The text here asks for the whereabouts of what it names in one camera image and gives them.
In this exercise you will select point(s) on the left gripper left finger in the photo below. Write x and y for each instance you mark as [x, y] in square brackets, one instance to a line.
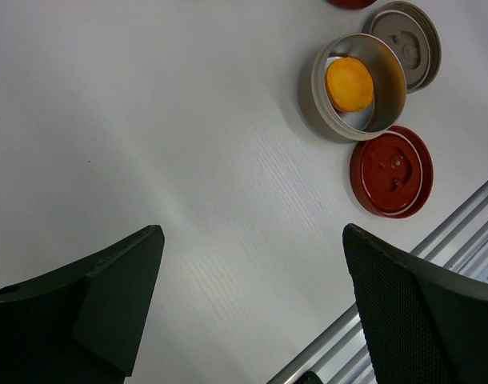
[83, 322]

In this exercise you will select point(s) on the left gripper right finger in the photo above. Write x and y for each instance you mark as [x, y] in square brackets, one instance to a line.
[422, 323]

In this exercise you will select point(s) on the yellow egg tart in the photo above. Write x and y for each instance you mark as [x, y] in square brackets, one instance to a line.
[349, 85]

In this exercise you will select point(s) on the beige round lid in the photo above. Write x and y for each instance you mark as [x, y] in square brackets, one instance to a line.
[412, 36]

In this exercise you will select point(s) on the red round lid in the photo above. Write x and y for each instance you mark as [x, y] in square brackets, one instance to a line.
[392, 175]

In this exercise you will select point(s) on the steel bowl beige rim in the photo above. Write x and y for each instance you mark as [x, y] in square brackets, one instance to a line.
[390, 90]

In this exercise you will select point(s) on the steel bowl red rim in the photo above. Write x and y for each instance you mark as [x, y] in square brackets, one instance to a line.
[351, 4]

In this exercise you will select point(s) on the aluminium mounting rail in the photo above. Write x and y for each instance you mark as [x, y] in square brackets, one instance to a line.
[340, 354]

